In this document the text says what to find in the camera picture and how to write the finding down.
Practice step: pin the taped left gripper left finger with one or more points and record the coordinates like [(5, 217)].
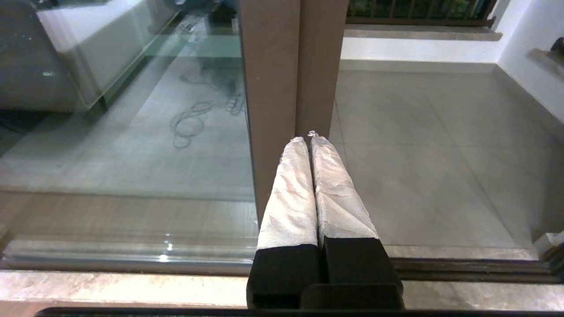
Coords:
[(291, 207)]

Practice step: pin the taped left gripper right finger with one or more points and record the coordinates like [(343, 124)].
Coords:
[(339, 202)]

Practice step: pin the brown framed fixed glass panel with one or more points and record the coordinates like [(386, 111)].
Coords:
[(269, 88)]

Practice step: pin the long grey stone sill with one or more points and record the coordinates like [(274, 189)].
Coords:
[(418, 32)]

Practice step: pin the wide black balcony railing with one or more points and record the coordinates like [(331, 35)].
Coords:
[(418, 9)]

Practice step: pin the short grey stone sill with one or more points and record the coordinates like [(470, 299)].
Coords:
[(548, 59)]

